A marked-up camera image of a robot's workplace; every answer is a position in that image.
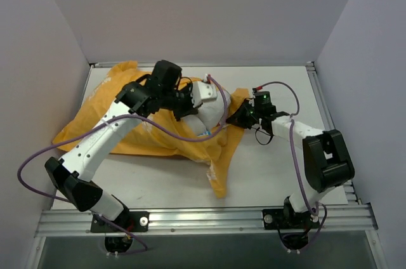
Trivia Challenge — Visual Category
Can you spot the white pillow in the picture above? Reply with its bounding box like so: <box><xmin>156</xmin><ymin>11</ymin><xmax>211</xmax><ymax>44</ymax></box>
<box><xmin>181</xmin><ymin>89</ymin><xmax>224</xmax><ymax>136</ymax></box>

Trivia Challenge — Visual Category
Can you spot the orange pillowcase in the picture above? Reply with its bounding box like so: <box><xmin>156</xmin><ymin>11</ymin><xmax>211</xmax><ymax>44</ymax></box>
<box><xmin>52</xmin><ymin>61</ymin><xmax>244</xmax><ymax>198</ymax></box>

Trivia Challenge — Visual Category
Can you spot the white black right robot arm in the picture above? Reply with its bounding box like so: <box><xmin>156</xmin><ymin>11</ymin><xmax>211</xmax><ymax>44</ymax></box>
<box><xmin>226</xmin><ymin>90</ymin><xmax>355</xmax><ymax>226</ymax></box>

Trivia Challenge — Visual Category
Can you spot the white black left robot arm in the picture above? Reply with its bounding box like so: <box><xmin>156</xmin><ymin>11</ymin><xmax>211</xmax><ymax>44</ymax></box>
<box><xmin>45</xmin><ymin>60</ymin><xmax>214</xmax><ymax>230</ymax></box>

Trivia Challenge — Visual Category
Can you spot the blue white pillow label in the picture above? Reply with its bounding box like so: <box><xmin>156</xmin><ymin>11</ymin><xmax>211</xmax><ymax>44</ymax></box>
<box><xmin>197</xmin><ymin>130</ymin><xmax>213</xmax><ymax>138</ymax></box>

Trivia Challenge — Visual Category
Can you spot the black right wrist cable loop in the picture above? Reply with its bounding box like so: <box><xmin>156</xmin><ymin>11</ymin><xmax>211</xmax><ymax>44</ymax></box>
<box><xmin>255</xmin><ymin>122</ymin><xmax>275</xmax><ymax>146</ymax></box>

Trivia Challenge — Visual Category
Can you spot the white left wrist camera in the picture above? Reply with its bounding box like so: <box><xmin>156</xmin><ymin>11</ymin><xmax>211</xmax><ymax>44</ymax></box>
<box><xmin>191</xmin><ymin>74</ymin><xmax>217</xmax><ymax>108</ymax></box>

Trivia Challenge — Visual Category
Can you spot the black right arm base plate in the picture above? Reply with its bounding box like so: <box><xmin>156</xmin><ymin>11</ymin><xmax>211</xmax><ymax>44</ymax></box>
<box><xmin>262</xmin><ymin>207</ymin><xmax>320</xmax><ymax>230</ymax></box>

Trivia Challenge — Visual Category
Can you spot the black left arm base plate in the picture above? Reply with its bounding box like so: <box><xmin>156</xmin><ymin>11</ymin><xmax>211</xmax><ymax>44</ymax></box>
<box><xmin>90</xmin><ymin>210</ymin><xmax>150</xmax><ymax>233</ymax></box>

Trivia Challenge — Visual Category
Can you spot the aluminium front rail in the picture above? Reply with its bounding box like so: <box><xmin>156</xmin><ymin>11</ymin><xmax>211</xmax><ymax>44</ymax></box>
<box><xmin>35</xmin><ymin>204</ymin><xmax>377</xmax><ymax>237</ymax></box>

